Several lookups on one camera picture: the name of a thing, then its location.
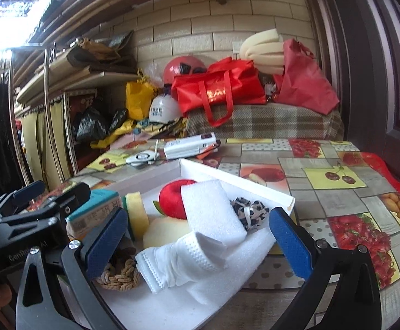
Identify yellow green scouring sponge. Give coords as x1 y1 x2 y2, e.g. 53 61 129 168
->
123 192 150 241

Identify white helmet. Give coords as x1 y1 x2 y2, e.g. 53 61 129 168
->
148 93 183 124

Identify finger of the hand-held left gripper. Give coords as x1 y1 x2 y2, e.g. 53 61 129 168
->
3 182 92 238
0 180 46 221

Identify red tote bag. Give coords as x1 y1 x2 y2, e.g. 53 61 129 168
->
170 58 267 128

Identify fruit print tablecloth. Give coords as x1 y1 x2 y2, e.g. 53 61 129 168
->
54 137 400 330

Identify brown paper bags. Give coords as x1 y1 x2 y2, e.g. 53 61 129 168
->
66 31 137 73

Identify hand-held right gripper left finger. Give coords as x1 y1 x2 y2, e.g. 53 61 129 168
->
16 206 130 330

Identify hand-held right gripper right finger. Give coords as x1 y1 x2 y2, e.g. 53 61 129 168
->
269 207 382 330

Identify crumpled yellow plastic bags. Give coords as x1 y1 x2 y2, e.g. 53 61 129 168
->
90 119 187 150

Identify brown plaid blanket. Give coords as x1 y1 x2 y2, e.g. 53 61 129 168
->
183 103 345 141

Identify chrome clothes rack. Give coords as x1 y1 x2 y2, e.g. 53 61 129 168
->
0 41 71 193

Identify dark brown panelled door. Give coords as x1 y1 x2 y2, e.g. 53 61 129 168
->
299 0 400 186

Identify yellow shopping bag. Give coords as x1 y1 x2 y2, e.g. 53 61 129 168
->
126 70 159 121

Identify cream foam roll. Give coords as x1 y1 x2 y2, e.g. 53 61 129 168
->
238 30 287 75

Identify red plush apple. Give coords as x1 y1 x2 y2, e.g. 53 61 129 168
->
159 178 198 221

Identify wooden shelf boards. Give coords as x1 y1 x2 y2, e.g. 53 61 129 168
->
14 0 321 107

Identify knotted brown rope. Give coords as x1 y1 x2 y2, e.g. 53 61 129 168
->
92 258 142 291

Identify red plastic bag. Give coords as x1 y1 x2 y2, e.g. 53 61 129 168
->
272 38 341 115

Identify white foam block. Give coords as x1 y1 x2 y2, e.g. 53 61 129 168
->
180 180 248 246

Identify white cardboard box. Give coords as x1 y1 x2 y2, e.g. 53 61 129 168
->
66 158 296 330

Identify yellow fabric curtain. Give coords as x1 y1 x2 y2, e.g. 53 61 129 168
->
16 94 70 186

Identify yellow green paper carton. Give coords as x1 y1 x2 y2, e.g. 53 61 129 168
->
65 189 125 241

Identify pale yellow round sponge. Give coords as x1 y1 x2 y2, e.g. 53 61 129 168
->
142 216 192 250

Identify white round device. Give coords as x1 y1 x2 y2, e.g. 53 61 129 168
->
125 150 156 167

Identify black plastic bag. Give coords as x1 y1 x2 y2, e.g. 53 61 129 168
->
75 106 110 142

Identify red helmet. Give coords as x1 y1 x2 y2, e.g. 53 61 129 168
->
163 54 208 82

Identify black white patterned scrunchie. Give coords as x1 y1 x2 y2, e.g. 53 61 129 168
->
229 197 270 232

